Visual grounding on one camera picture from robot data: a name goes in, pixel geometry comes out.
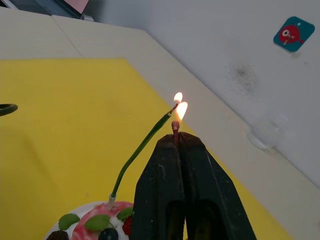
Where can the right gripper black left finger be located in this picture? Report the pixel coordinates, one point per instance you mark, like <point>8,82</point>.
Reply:
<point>157,190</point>

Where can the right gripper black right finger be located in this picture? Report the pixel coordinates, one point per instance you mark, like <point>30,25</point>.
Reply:
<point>212,195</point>

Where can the red-tipped wooden match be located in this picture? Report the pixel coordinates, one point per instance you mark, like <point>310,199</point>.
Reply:
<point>176,126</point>

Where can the pink toy cake with fruit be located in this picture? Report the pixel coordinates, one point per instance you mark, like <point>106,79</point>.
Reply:
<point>100,222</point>

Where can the thin dark green candle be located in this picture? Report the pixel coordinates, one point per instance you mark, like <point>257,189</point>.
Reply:
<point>147,138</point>
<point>11,108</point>

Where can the clear drinking glass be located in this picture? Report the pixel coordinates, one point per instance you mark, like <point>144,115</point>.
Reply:
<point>268,132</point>

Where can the yellow foam mat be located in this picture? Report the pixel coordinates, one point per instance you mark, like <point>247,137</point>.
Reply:
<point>75,125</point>

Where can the teal sticker with red fish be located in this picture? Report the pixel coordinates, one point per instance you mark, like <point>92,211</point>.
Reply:
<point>292,33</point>

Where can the grey and pink background device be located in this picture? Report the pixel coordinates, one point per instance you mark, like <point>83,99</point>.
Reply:
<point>75,6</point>

